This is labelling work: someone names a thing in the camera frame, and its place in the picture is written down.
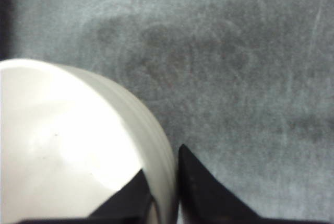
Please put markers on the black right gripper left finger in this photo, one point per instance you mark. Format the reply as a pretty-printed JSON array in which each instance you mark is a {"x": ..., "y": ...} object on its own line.
[{"x": 134, "y": 203}]

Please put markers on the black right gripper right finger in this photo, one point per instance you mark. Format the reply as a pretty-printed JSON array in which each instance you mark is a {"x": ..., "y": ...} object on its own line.
[{"x": 244, "y": 196}]

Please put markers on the beige ceramic bowl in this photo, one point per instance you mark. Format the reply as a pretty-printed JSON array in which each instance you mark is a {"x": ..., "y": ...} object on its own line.
[{"x": 71, "y": 139}]

